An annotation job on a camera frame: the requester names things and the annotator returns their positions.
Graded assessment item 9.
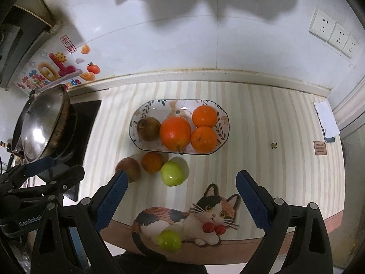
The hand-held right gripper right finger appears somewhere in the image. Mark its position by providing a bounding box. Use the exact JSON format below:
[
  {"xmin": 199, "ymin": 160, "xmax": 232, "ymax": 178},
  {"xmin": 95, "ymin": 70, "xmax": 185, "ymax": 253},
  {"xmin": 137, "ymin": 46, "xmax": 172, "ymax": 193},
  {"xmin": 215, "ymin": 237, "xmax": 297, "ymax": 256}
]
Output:
[{"xmin": 236, "ymin": 170, "xmax": 335, "ymax": 274}]

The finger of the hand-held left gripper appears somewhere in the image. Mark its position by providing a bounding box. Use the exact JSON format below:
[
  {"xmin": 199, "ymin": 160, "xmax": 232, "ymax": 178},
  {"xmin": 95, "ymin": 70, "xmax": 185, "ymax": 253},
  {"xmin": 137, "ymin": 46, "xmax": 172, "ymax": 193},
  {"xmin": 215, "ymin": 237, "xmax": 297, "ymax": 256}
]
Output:
[
  {"xmin": 0, "ymin": 156, "xmax": 55, "ymax": 189},
  {"xmin": 6, "ymin": 165, "xmax": 85, "ymax": 204}
]

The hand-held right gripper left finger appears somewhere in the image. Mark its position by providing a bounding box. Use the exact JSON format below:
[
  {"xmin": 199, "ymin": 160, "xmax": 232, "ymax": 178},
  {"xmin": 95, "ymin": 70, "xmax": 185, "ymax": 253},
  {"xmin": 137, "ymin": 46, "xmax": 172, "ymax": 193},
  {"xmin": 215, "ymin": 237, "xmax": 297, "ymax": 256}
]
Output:
[{"xmin": 31, "ymin": 170, "xmax": 129, "ymax": 274}]

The brown kiwi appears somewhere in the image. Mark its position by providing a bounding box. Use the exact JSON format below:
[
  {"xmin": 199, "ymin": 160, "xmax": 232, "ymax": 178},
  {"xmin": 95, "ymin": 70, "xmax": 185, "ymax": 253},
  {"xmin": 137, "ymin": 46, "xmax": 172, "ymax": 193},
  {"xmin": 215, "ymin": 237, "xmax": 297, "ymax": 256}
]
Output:
[
  {"xmin": 137, "ymin": 116, "xmax": 162, "ymax": 142},
  {"xmin": 115, "ymin": 157, "xmax": 141, "ymax": 183}
]

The small dark orange tangerine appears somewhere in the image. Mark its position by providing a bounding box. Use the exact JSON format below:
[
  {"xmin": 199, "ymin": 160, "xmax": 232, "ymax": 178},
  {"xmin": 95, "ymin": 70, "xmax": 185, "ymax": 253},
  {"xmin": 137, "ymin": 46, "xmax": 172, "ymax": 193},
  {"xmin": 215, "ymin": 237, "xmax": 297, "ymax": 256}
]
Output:
[{"xmin": 141, "ymin": 152, "xmax": 165, "ymax": 174}]

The large green apple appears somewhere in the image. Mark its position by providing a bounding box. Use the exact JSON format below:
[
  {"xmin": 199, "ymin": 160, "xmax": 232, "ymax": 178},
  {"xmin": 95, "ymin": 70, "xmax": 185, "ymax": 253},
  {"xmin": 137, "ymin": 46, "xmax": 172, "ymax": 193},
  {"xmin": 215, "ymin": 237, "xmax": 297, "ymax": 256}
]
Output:
[{"xmin": 160, "ymin": 161, "xmax": 186, "ymax": 187}]

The small green apple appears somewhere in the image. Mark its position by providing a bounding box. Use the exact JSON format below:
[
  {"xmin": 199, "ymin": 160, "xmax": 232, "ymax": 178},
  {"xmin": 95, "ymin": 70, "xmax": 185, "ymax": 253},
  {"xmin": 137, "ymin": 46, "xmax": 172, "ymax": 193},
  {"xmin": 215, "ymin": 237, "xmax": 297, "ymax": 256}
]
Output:
[{"xmin": 158, "ymin": 230, "xmax": 182, "ymax": 252}]

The floral ceramic plate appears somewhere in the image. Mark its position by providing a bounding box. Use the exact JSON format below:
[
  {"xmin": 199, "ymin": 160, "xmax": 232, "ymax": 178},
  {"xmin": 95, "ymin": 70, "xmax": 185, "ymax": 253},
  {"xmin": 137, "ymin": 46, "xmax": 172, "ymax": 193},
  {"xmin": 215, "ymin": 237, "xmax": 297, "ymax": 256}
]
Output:
[{"xmin": 130, "ymin": 99, "xmax": 230, "ymax": 156}]

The steel wok lid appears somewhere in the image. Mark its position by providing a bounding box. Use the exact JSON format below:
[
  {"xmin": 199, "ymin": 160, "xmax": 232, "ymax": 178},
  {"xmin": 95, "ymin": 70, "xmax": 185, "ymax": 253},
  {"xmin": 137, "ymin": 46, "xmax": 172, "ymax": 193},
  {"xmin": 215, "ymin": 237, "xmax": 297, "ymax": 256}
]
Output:
[{"xmin": 21, "ymin": 85, "xmax": 65, "ymax": 162}]

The steel wok with lid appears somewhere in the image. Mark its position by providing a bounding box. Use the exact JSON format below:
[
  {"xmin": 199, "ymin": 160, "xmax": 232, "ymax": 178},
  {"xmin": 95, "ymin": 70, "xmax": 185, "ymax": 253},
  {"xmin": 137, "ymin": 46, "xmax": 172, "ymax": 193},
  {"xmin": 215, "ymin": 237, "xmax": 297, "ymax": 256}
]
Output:
[{"xmin": 11, "ymin": 84, "xmax": 78, "ymax": 164}]

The black glass stove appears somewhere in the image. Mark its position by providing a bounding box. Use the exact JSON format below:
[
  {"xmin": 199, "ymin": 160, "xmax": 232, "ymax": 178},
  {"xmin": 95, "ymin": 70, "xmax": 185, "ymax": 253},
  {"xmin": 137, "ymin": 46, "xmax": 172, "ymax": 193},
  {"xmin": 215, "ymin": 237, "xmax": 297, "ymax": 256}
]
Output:
[{"xmin": 37, "ymin": 100, "xmax": 102, "ymax": 202}]

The cat-shaped mat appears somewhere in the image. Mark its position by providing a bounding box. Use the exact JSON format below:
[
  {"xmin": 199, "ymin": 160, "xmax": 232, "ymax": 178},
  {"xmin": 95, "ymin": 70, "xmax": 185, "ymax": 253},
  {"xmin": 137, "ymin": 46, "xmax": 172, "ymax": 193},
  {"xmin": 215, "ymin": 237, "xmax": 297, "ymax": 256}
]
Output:
[{"xmin": 132, "ymin": 183, "xmax": 242, "ymax": 256}]

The striped table cover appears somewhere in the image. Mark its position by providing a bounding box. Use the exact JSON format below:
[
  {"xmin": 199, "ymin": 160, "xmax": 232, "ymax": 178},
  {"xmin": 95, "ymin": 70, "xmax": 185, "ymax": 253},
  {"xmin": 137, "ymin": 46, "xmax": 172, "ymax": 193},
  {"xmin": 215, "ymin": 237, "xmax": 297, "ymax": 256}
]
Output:
[{"xmin": 68, "ymin": 80, "xmax": 347, "ymax": 263}]

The dark cloth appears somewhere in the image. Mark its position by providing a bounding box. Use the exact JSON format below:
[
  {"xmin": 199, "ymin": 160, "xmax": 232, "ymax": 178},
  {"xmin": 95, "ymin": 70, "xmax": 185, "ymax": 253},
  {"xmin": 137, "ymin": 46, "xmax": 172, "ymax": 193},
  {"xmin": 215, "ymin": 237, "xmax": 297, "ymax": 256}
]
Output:
[{"xmin": 112, "ymin": 250, "xmax": 207, "ymax": 274}]

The small brown label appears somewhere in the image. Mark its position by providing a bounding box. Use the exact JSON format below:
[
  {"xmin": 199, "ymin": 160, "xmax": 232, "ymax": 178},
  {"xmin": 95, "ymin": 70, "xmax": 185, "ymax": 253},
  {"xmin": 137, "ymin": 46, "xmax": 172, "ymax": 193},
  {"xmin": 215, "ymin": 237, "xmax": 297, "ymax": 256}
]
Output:
[{"xmin": 313, "ymin": 141, "xmax": 327, "ymax": 156}]

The large orange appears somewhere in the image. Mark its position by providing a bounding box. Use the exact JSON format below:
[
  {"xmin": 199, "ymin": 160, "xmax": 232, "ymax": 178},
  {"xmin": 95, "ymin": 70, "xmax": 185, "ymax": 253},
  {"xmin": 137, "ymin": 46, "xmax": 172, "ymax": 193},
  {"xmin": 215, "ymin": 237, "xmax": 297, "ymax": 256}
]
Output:
[{"xmin": 159, "ymin": 116, "xmax": 192, "ymax": 152}]

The white folded cloth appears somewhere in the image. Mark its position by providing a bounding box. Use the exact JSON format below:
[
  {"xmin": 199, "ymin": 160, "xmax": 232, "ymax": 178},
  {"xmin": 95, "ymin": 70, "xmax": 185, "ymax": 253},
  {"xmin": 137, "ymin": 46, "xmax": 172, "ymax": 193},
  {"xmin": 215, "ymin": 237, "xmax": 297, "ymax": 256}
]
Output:
[{"xmin": 314, "ymin": 101, "xmax": 341, "ymax": 139}]

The range hood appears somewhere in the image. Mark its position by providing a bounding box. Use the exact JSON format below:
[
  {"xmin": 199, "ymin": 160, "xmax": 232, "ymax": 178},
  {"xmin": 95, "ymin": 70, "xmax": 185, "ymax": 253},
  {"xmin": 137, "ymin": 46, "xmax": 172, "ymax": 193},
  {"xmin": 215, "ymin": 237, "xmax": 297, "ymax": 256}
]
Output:
[{"xmin": 0, "ymin": 0, "xmax": 62, "ymax": 90}]

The colourful wall sticker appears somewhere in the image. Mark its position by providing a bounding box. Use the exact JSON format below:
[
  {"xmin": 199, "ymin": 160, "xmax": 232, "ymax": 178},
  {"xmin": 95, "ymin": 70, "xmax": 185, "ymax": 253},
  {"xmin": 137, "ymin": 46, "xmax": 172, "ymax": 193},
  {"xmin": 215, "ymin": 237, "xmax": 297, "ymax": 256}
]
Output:
[{"xmin": 14, "ymin": 36, "xmax": 101, "ymax": 92}]

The white wall socket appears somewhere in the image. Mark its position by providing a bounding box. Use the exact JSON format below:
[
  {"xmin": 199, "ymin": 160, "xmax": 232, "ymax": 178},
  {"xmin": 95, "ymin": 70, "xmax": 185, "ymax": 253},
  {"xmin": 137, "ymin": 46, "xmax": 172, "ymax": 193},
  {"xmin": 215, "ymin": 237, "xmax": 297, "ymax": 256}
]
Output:
[
  {"xmin": 309, "ymin": 7, "xmax": 337, "ymax": 43},
  {"xmin": 342, "ymin": 36, "xmax": 360, "ymax": 60},
  {"xmin": 327, "ymin": 23, "xmax": 349, "ymax": 52}
]

